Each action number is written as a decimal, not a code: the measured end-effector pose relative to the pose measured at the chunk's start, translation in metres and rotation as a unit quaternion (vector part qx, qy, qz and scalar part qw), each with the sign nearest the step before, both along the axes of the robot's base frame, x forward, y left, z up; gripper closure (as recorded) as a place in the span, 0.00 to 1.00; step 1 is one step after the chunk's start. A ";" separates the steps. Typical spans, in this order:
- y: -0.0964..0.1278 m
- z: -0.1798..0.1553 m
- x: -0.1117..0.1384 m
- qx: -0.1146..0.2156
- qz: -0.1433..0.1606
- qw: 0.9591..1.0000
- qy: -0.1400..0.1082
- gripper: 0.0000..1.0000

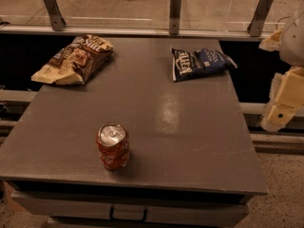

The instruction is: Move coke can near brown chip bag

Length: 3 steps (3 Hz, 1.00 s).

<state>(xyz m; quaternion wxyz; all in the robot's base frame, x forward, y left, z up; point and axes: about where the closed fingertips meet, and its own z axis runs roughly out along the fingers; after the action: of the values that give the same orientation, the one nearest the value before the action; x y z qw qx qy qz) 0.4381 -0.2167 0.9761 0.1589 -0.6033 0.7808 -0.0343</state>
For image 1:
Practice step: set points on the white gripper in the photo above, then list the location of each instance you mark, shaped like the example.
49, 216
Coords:
294, 43

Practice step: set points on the red coke can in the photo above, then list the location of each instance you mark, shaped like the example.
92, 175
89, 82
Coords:
113, 144

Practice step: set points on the blue Kettle chip bag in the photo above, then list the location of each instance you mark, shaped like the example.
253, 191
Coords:
199, 63

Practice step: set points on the brown chip bag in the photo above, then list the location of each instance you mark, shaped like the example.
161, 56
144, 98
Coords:
75, 63

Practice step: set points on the grey cabinet drawer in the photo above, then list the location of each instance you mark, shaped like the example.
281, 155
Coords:
93, 211

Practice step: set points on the right metal railing bracket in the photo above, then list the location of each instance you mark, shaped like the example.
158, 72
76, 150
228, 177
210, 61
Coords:
256, 26

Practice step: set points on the metal railing bracket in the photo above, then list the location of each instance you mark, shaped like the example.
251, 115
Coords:
56, 19
256, 26
174, 17

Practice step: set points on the middle metal railing bracket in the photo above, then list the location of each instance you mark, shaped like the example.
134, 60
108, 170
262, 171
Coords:
174, 17

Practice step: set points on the black drawer handle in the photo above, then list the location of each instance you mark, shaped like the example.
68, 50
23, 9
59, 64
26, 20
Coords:
128, 213

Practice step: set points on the left metal railing bracket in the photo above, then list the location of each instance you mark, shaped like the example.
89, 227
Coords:
56, 19

